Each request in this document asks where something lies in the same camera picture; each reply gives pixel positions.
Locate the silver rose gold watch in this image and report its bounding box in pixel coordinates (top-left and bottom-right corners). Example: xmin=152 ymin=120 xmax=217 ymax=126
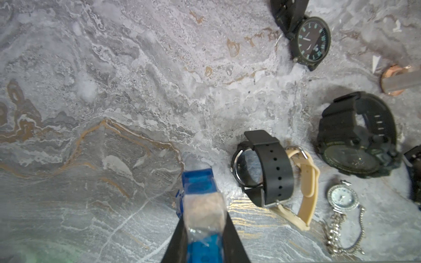
xmin=380 ymin=65 xmax=421 ymax=96

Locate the black analog watch near box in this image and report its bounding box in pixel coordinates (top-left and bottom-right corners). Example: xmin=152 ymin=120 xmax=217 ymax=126
xmin=270 ymin=0 xmax=331 ymax=71

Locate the black watch green dial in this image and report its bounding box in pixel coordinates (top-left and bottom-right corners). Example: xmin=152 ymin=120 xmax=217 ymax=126
xmin=403 ymin=145 xmax=421 ymax=210

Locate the blue transparent watch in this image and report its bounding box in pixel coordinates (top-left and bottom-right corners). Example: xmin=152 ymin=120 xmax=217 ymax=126
xmin=176 ymin=168 xmax=227 ymax=263

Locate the small black strap watch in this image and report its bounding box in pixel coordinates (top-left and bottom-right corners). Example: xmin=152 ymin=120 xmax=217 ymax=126
xmin=230 ymin=130 xmax=294 ymax=208

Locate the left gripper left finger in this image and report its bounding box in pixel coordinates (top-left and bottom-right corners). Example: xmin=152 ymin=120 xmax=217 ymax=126
xmin=161 ymin=217 xmax=188 ymax=263

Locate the silver chain pocket watch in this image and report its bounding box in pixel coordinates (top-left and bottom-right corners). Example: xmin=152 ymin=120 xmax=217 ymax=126
xmin=326 ymin=180 xmax=366 ymax=256

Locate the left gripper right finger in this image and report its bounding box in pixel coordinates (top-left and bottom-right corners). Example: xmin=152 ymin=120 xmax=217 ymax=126
xmin=222 ymin=213 xmax=251 ymax=263

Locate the large black digital watch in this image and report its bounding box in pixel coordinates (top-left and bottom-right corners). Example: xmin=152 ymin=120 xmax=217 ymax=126
xmin=317 ymin=92 xmax=402 ymax=179

